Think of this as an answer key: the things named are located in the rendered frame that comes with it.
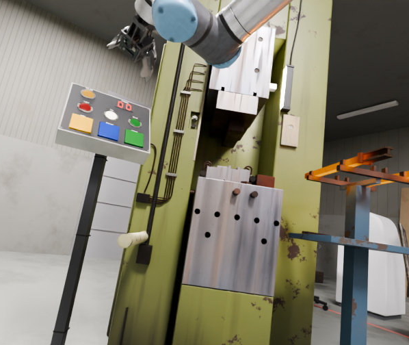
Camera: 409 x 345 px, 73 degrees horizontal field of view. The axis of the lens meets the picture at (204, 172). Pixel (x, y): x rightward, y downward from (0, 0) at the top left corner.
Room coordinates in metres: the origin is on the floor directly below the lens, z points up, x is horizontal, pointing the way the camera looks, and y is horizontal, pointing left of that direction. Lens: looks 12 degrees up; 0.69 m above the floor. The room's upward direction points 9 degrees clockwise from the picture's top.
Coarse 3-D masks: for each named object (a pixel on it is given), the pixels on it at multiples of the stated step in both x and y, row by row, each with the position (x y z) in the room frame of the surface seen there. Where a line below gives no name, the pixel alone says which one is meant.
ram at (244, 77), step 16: (256, 32) 1.26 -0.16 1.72; (272, 32) 1.26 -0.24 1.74; (256, 48) 1.26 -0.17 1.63; (272, 48) 1.26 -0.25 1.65; (240, 64) 1.25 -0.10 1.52; (256, 64) 1.26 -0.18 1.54; (224, 80) 1.25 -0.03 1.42; (240, 80) 1.25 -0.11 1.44; (256, 80) 1.26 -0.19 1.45; (208, 96) 1.33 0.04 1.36; (256, 96) 1.26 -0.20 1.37; (208, 112) 1.53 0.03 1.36; (256, 112) 1.43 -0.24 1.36
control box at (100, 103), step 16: (80, 96) 1.05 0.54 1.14; (96, 96) 1.09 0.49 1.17; (112, 96) 1.13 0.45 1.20; (64, 112) 0.98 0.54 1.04; (80, 112) 1.01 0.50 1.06; (96, 112) 1.05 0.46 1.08; (128, 112) 1.13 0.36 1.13; (144, 112) 1.18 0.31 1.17; (64, 128) 0.95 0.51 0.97; (96, 128) 1.01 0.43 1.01; (128, 128) 1.09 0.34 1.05; (144, 128) 1.14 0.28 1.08; (64, 144) 1.00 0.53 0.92; (80, 144) 1.01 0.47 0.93; (96, 144) 1.02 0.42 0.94; (112, 144) 1.03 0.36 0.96; (128, 144) 1.05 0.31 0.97; (144, 144) 1.09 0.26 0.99; (128, 160) 1.11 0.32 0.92; (144, 160) 1.12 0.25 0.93
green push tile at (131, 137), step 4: (128, 132) 1.07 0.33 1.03; (132, 132) 1.08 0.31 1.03; (136, 132) 1.09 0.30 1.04; (124, 136) 1.06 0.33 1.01; (128, 136) 1.06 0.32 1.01; (132, 136) 1.07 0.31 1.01; (136, 136) 1.08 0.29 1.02; (140, 136) 1.09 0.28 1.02; (124, 140) 1.05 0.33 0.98; (128, 140) 1.05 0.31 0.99; (132, 140) 1.06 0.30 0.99; (136, 140) 1.07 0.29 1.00; (140, 140) 1.08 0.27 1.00; (132, 144) 1.06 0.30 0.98; (136, 144) 1.06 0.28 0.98; (140, 144) 1.07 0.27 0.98
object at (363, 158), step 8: (360, 152) 0.86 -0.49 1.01; (368, 152) 0.84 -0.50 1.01; (376, 152) 0.81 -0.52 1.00; (384, 152) 0.78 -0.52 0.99; (352, 160) 0.91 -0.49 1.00; (360, 160) 0.86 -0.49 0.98; (368, 160) 0.84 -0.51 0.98; (376, 160) 0.82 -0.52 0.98; (320, 168) 1.10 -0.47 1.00; (328, 168) 1.04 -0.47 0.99; (336, 168) 0.99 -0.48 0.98; (320, 176) 1.14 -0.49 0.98
